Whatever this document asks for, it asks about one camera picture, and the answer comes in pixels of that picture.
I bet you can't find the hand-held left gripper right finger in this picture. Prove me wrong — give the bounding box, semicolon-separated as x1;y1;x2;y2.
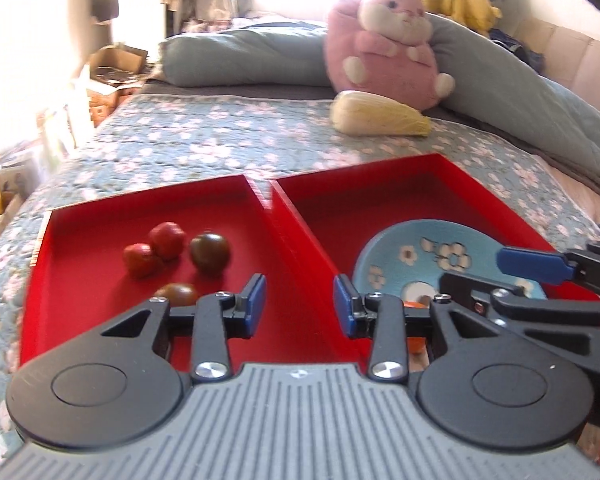
332;273;504;384

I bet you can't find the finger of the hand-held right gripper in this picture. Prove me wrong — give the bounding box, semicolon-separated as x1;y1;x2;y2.
497;241;600;287
439;272;600;362

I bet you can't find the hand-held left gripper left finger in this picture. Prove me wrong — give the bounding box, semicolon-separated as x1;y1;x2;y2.
100;273;269;380

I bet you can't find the dark brown tomato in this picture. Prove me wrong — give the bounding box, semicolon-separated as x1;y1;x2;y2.
153;282;201;307
188;231;231;275

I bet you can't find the small orange fruit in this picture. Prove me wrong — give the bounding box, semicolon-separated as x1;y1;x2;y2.
402;294;432;357

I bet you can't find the blue floral plate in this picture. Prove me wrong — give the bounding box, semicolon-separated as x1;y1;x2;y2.
353;219;549;307

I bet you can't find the red tray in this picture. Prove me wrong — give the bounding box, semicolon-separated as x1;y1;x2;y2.
270;152;600;367
19;174;367;369

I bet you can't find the red tomato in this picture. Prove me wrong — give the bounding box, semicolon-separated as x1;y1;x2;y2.
149;221;187;261
123;243;164;280

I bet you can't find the floral quilted blanket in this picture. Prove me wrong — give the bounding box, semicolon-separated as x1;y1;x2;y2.
0;94;600;468

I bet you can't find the plush napa cabbage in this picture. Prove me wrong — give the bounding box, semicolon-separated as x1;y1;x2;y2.
329;90;431;137

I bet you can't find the beige padded headboard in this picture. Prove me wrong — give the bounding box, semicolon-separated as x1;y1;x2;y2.
500;14;600;117

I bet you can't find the dark clothes pile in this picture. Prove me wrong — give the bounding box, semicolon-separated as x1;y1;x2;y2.
489;26;547;75

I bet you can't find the pink plush toy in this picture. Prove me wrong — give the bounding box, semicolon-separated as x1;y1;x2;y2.
323;0;456;112

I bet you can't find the grey-blue long pillow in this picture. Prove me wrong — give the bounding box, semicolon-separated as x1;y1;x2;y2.
158;12;600;202

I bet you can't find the printed cardboard box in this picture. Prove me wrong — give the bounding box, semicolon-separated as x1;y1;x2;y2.
86;86;131;128

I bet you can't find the open cardboard box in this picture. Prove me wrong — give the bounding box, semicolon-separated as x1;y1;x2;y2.
87;43;150;92

